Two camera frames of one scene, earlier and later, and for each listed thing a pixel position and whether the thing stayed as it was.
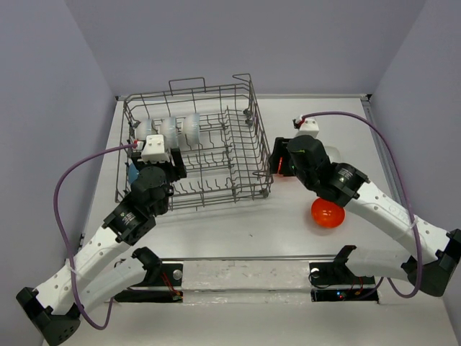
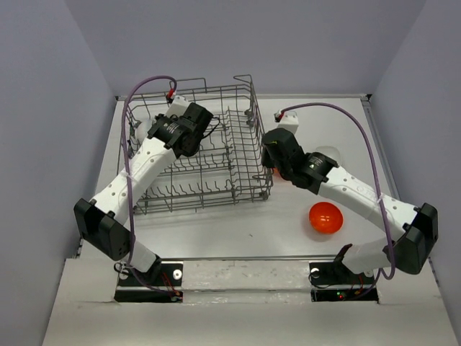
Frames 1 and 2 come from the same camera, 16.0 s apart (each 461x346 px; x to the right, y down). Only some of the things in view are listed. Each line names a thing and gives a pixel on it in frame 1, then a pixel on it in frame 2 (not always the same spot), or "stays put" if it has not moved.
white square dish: (333, 154) stays put
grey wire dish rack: (221, 130) stays put
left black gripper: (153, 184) -> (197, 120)
